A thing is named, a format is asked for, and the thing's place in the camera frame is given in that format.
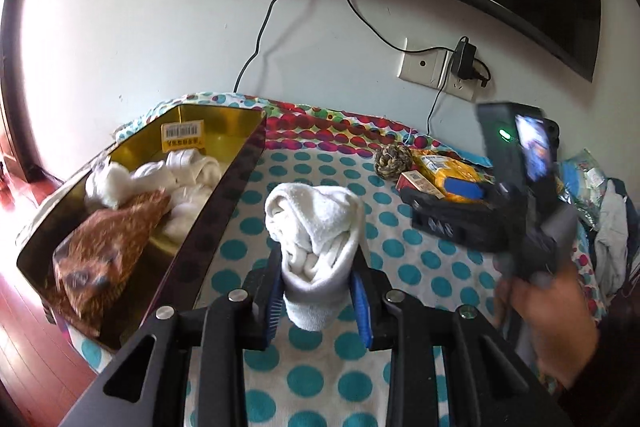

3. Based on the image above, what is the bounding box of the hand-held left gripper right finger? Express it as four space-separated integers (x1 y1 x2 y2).
350 252 576 427

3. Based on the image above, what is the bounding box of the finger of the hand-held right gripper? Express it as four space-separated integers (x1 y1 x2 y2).
444 181 486 202
399 187 448 210

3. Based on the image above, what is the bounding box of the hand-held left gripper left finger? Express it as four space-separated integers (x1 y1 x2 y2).
60 247 283 427

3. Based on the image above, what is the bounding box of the gold rectangular tin box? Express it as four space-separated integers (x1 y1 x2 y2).
16 103 267 353

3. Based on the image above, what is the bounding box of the long knotted white sock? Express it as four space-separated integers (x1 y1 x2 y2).
131 150 223 208

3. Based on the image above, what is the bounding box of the orange-brown snack packet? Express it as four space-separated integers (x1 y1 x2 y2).
52 188 172 338

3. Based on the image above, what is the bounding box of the yellow cardboard box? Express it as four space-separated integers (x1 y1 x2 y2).
161 120 206 151

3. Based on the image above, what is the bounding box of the plastic-wrapped white bundle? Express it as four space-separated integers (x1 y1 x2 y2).
85 161 133 210

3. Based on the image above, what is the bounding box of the person's right forearm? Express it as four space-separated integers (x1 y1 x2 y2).
560 297 640 427

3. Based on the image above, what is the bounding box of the person's right hand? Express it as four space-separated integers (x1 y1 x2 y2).
492 264 601 388

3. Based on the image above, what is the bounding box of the small cardboard box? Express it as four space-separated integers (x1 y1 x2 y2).
397 171 446 200

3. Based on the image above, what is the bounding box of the yellow snack packet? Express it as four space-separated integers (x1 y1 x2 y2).
417 154 493 202

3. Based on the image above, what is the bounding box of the clear plastic bag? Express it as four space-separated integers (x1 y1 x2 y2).
560 149 608 228

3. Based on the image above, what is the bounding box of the polka-dot blanket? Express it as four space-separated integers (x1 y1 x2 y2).
15 93 608 427

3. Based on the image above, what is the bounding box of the grey cloth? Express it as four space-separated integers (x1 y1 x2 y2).
592 179 631 298

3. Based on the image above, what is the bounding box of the dark blue cloth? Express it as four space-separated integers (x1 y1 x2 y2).
607 179 640 258

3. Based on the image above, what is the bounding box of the black power adapter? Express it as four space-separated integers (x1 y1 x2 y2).
450 37 487 82

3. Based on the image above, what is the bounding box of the braided rope ball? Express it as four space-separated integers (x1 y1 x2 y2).
375 144 413 180

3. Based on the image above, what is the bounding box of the black adapter cable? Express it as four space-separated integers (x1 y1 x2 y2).
427 62 492 135

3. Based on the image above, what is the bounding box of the white wall outlet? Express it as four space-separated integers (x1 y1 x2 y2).
440 57 476 102

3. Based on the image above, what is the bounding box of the white wall plate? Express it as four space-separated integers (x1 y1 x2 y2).
398 38 449 88

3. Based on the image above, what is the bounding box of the black signal cable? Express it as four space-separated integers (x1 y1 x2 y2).
343 0 407 54

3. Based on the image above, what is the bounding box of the black power cable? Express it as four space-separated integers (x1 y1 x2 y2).
234 0 308 94

